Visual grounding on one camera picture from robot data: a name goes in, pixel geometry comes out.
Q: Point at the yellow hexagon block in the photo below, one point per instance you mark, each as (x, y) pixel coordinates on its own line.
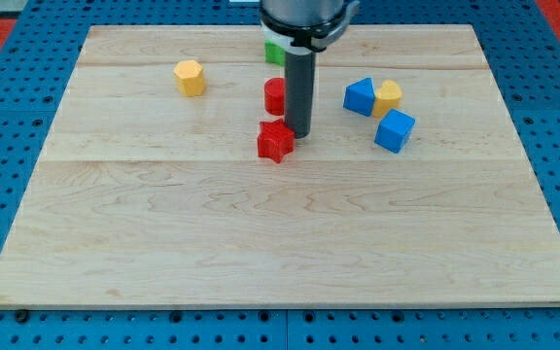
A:
(189, 77)

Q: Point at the light wooden board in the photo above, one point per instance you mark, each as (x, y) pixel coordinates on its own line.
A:
(143, 198)

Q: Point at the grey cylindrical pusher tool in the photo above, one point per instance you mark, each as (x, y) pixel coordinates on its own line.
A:
(299, 77)

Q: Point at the green block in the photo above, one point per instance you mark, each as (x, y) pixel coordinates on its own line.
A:
(274, 54)

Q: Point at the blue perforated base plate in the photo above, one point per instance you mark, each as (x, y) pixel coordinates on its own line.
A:
(37, 61)

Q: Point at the blue cube block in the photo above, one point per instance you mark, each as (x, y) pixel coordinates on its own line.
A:
(394, 130)

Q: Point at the red cylinder block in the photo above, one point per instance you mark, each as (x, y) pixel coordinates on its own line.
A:
(274, 96)

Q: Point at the blue triangle block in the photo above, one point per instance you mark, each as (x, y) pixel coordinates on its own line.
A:
(359, 97)

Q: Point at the red star block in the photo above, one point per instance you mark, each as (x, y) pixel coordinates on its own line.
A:
(275, 140)

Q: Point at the yellow heart block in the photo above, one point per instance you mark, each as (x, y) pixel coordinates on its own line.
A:
(388, 96)

